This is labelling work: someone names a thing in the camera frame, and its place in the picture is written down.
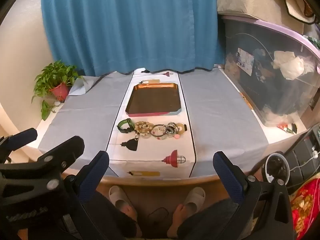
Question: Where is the green wrist watch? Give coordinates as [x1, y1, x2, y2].
[117, 118, 134, 133]

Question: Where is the beige wooden bead bracelet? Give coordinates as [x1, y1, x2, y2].
[134, 121, 153, 132]

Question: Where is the clear storage bin purple lid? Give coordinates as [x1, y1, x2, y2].
[222, 15, 320, 128]

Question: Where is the black floor cable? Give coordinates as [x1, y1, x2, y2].
[147, 207, 170, 224]

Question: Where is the black drawer cabinet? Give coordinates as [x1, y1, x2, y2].
[285, 127, 320, 188]

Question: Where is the blue curtain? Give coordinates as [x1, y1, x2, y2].
[41, 0, 225, 75]

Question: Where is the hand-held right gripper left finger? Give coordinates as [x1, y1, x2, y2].
[62, 151, 110, 240]

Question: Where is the person's right leg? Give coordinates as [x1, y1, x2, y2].
[167, 200, 241, 240]

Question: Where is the white label sticker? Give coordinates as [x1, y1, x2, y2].
[236, 47, 255, 76]

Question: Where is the person's left leg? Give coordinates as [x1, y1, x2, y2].
[87, 192, 143, 240]

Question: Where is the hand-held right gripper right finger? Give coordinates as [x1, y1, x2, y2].
[213, 151, 295, 240]

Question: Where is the dark red patterned cloth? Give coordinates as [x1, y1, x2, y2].
[279, 0, 318, 25]

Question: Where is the white slipper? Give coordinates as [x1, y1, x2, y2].
[184, 187, 206, 212]
[109, 185, 131, 207]

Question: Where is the white crumpled plastic bag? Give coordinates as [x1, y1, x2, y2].
[272, 50, 307, 81]

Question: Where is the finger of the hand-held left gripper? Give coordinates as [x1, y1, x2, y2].
[0, 136, 85, 190]
[0, 128, 38, 164]

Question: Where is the grey blue tablecloth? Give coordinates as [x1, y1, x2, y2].
[37, 67, 270, 178]

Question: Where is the white lamp print table runner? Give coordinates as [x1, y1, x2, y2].
[105, 69, 198, 181]

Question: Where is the orange round disc pendant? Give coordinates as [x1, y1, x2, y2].
[175, 122, 188, 134]

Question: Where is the white charging cable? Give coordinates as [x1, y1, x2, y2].
[287, 150, 320, 171]

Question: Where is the red green packet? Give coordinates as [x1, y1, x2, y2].
[277, 123, 298, 134]

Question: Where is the pink green bead bracelet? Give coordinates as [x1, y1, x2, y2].
[155, 131, 173, 140]

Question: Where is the person's leg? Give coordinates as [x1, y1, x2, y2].
[87, 192, 143, 240]
[167, 200, 241, 240]

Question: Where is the red floral blanket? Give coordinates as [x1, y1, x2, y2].
[290, 172, 320, 240]

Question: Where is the potted green plant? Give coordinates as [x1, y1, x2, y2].
[31, 60, 83, 121]

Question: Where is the copper metal tray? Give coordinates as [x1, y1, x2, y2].
[125, 82, 182, 117]

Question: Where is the black thin bangle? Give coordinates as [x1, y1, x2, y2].
[152, 124, 173, 138]

